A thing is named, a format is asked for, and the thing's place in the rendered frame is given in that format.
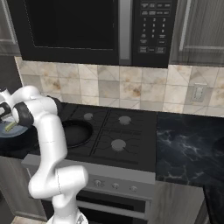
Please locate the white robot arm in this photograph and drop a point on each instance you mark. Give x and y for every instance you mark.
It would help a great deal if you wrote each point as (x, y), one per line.
(48, 140)

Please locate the silver hob knob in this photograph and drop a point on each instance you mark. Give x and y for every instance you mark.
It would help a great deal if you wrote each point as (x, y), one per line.
(98, 183)
(133, 188)
(115, 185)

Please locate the yellow butter stick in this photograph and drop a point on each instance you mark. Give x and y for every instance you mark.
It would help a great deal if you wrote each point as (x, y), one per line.
(10, 126)

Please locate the black microwave door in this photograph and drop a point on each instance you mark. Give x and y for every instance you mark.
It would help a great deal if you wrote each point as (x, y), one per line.
(70, 26)

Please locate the grey wall cupboard door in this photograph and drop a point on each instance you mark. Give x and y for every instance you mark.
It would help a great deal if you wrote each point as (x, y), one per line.
(5, 26)
(201, 29)

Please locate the pale blue plate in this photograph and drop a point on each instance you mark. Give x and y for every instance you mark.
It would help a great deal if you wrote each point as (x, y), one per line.
(18, 132)

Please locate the grey base cupboard door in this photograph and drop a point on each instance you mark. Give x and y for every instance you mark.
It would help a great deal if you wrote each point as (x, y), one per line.
(14, 186)
(175, 204)

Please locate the silver oven front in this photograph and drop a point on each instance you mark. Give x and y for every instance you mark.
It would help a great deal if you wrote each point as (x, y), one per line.
(122, 178)

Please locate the grey wall socket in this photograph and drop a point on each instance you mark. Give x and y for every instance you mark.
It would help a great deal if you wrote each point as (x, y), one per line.
(199, 93)

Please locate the black frying pan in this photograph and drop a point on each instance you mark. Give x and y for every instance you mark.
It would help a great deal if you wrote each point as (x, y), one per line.
(76, 133)

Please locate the black hob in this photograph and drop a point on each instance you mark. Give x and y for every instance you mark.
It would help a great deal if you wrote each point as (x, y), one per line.
(128, 137)

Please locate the black microwave oven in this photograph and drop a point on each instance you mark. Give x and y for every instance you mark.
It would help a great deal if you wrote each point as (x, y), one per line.
(151, 32)

